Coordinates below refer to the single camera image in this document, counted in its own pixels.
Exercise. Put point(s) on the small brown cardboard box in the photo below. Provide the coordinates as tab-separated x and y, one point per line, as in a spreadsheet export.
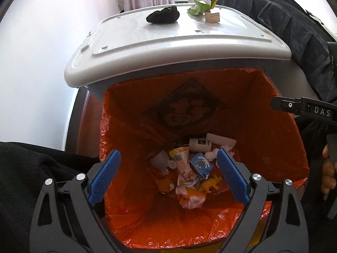
212	17

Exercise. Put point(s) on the orange white wet-wipe pack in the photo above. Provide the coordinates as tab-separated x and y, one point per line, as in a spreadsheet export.
190	198

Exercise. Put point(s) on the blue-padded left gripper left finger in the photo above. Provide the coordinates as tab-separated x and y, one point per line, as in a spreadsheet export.
67	214

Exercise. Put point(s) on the grey plastic bin lid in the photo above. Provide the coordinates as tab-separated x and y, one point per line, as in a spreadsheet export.
126	43

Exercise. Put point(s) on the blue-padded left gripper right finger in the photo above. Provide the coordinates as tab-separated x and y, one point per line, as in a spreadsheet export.
286	228

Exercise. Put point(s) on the orange snack bag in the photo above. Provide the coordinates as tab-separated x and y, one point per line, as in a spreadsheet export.
186	176

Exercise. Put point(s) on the blue torn carton box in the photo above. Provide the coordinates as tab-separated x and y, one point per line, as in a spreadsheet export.
201	165

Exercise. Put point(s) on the orange trash bag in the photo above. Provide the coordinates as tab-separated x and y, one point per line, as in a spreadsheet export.
142	117

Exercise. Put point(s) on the orange white sock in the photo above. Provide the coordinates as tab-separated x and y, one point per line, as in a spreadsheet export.
165	185

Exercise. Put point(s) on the white tissue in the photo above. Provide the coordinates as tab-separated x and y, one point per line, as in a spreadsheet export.
220	141

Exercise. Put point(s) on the person right hand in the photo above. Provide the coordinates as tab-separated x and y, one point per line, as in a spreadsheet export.
328	172

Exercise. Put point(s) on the black cloth ball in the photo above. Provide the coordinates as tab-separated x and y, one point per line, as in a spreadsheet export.
167	15

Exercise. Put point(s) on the beige cylindrical bottle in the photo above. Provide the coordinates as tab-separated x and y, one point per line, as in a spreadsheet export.
199	145

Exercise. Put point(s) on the green snack wrapper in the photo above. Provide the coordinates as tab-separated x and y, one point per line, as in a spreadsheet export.
200	7

